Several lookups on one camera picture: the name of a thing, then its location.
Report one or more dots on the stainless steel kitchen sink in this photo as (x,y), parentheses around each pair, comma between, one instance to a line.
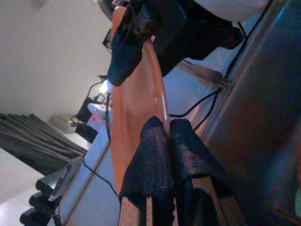
(258,117)

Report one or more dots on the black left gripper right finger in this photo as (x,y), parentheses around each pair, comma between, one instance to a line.
(192,160)

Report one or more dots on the grey pleated curtain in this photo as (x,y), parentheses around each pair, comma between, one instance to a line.
(35,141)

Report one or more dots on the black plastic device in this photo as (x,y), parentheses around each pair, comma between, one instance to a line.
(37,209)

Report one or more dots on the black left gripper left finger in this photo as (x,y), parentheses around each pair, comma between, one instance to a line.
(150,160)

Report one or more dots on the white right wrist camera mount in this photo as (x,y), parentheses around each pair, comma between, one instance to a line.
(235,9)

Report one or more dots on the orange plastic plate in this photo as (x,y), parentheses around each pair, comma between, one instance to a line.
(134,106)

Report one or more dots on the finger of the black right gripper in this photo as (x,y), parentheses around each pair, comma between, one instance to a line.
(124,54)
(169,56)

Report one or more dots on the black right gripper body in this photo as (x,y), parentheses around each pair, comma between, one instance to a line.
(192,28)

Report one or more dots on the black power adapter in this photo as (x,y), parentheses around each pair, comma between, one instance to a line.
(84,108)

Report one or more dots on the white power strip red light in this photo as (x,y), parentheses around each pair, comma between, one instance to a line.
(97,116)

